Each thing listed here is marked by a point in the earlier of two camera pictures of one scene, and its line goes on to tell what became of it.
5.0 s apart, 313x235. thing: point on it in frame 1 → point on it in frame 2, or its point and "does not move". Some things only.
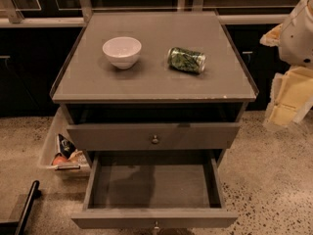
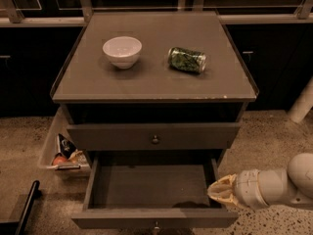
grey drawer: [155, 189] does not move
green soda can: [187, 60] does not move
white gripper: [297, 38] → [246, 189]
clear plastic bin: [62, 157] does not move
